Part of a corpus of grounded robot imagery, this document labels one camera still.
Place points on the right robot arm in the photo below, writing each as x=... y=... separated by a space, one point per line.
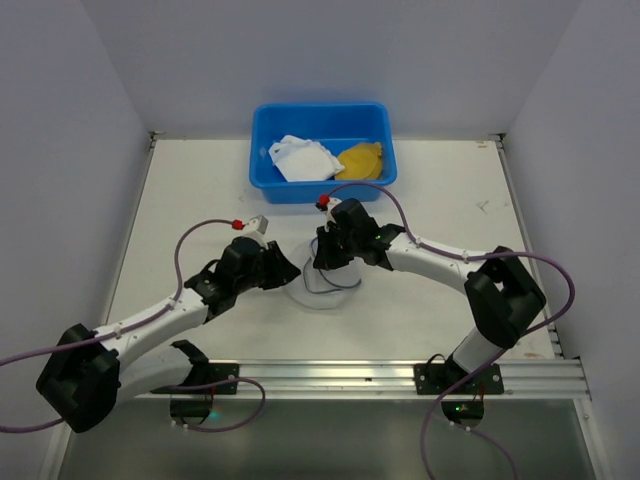
x=503 y=297

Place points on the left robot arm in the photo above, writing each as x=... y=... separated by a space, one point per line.
x=93 y=370

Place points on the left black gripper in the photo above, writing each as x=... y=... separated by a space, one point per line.
x=272 y=265

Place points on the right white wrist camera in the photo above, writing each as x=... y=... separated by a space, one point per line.
x=325 y=205

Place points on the yellow bra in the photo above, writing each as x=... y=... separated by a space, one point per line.
x=361 y=162

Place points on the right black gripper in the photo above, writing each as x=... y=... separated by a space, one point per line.
x=327 y=244

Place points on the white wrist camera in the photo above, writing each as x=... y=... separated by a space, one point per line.
x=255 y=227
x=325 y=205

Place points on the white bra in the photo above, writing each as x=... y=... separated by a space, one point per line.
x=303 y=160

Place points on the aluminium mounting rail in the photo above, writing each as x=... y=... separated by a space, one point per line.
x=406 y=380

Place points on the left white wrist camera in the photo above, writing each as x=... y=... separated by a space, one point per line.
x=255 y=227

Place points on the blue plastic tub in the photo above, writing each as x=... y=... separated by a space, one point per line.
x=337 y=126

